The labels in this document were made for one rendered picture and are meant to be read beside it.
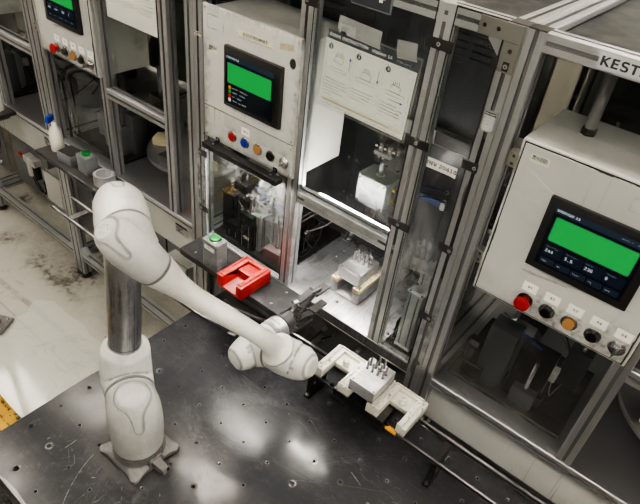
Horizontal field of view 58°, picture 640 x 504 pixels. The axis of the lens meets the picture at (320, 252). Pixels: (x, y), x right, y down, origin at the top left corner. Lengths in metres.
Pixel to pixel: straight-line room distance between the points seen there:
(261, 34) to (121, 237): 0.78
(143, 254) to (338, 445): 0.97
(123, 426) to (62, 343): 1.58
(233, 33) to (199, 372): 1.17
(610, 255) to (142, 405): 1.30
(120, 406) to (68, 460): 0.32
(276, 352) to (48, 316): 2.05
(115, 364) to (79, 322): 1.55
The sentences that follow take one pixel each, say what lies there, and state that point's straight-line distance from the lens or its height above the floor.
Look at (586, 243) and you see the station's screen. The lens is 1.47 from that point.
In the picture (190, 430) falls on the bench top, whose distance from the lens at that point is 2.06.
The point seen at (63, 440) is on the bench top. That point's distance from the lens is 2.11.
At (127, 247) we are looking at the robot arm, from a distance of 1.44.
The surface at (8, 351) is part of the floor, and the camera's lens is 3.39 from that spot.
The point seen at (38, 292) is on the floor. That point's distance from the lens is 3.68.
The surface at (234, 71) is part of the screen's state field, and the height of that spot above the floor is 1.66.
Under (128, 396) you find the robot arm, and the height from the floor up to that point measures 0.95.
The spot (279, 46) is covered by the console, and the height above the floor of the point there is 1.79.
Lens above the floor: 2.36
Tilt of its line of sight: 37 degrees down
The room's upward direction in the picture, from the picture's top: 7 degrees clockwise
